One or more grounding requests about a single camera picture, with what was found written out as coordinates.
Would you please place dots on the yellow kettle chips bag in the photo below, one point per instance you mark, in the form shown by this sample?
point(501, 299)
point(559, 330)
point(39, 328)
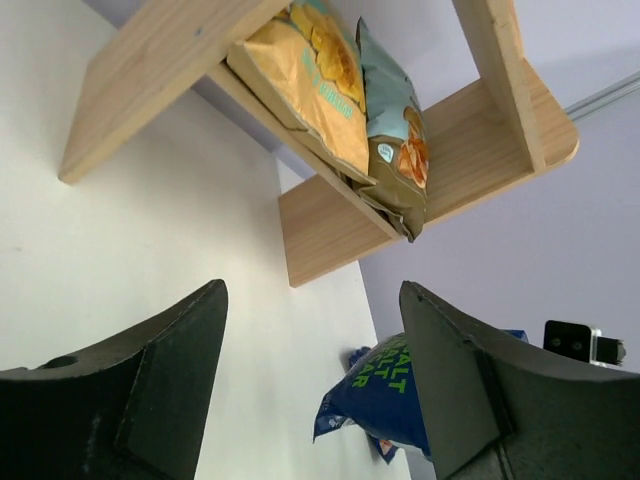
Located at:
point(304, 66)

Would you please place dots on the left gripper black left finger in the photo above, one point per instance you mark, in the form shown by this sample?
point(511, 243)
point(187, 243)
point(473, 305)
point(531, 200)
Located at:
point(133, 406)

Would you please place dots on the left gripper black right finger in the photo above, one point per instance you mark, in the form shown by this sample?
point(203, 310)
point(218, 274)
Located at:
point(576, 420)

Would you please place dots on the light blue cassava chips bag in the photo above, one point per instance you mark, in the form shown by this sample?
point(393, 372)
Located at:
point(398, 151)

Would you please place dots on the blue sea salt vinegar bag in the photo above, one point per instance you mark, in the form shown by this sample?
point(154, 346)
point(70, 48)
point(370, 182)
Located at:
point(380, 395)

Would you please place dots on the blue Burts bag right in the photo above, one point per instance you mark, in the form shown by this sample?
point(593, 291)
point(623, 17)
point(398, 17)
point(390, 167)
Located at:
point(385, 449)

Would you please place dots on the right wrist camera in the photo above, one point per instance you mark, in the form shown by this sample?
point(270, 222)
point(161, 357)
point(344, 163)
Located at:
point(583, 343)

